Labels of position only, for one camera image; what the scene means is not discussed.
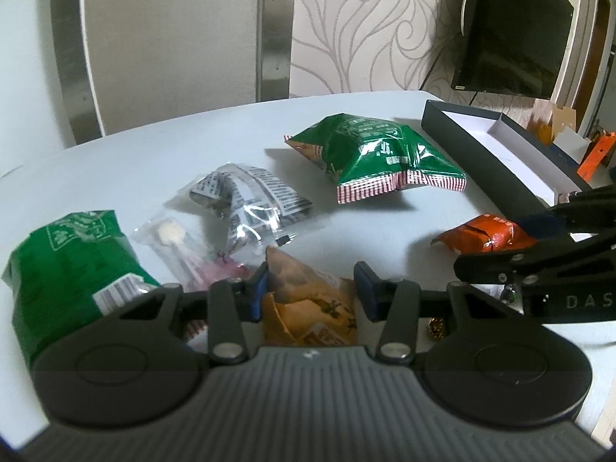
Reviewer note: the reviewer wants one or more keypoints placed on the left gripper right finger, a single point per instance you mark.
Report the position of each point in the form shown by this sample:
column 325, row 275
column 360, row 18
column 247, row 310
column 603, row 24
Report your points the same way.
column 400, row 304

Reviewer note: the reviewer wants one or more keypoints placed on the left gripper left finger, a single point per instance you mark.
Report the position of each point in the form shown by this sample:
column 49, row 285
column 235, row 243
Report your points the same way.
column 220, row 323

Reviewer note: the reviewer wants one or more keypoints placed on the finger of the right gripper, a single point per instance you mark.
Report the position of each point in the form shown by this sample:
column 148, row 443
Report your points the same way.
column 591, row 212
column 546, row 260

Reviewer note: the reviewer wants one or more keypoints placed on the clear packet pink candy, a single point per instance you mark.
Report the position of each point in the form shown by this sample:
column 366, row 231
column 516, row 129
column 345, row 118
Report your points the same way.
column 193, row 262

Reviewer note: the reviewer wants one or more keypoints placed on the brown yellow snack packet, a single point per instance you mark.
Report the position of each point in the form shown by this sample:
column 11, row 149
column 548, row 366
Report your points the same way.
column 306, row 307

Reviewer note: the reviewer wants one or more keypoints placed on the black white clear packet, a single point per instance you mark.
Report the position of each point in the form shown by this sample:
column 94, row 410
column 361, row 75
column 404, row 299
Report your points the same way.
column 257, row 208

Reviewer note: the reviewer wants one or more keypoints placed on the orange snack packet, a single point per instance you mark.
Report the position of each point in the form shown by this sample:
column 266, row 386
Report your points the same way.
column 487, row 233

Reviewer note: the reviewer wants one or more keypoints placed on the green snack bag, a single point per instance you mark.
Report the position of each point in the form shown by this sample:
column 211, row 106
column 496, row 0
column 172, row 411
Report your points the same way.
column 69, row 274
column 368, row 157

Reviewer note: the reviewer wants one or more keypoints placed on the orange blue cardboard box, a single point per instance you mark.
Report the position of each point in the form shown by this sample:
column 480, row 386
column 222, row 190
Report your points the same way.
column 555, row 127

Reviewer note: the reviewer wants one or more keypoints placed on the black shallow box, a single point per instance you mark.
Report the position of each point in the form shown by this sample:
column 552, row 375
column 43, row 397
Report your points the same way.
column 515, row 171

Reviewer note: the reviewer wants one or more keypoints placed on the black wall television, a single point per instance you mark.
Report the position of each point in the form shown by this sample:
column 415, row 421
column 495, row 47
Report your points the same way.
column 512, row 47

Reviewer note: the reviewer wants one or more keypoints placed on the grey wall panel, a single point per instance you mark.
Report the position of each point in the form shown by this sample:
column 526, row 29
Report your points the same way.
column 127, row 63

